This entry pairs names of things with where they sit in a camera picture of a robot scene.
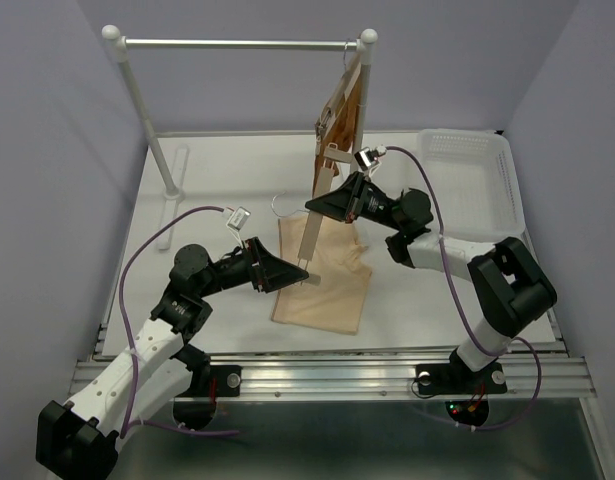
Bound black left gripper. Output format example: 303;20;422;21
197;236;308;297

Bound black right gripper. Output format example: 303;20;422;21
304;170;403;231

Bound wooden clip hanger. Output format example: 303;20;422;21
269;142;353;289

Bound beige underwear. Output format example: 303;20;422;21
271;218;372;335

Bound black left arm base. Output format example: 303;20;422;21
172;365;242;430

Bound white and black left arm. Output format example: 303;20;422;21
35;238;309;479

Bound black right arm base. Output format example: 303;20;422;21
410;362;508;428

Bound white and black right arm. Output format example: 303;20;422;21
305;172;557;390

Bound brown underwear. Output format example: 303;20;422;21
312;67;363;193

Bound wooden hanger with brown underwear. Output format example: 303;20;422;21
315;53;362;149

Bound white plastic basket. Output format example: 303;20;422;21
417;129;526;242

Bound white clothes rack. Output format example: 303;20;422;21
101;25;378;228

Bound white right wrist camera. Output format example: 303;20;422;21
354;145;387;179

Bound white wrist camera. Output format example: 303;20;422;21
226;207;251;242
354;145;387;179

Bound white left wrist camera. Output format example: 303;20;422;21
226;207;251;242

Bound aluminium mounting rail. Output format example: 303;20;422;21
66;344;599;401

